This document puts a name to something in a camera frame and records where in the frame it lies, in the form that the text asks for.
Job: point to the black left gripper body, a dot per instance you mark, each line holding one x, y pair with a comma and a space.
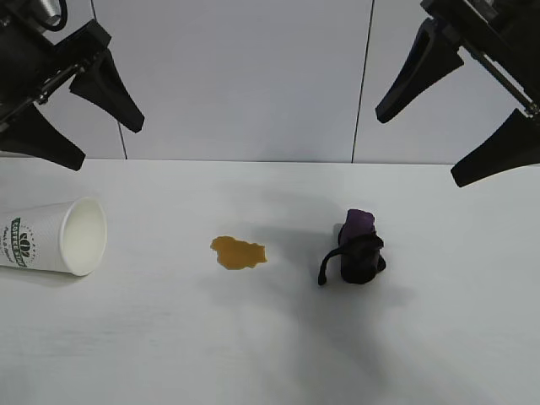
25, 63

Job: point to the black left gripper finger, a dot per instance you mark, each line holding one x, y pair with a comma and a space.
105, 88
38, 139

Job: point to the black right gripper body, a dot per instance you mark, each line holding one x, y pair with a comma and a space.
506, 34

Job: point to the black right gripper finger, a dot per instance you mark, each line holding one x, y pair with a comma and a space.
426, 67
506, 147

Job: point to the white paper coffee cup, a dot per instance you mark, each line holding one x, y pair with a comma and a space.
46, 236

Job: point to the brown coffee spill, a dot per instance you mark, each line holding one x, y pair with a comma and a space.
238, 253

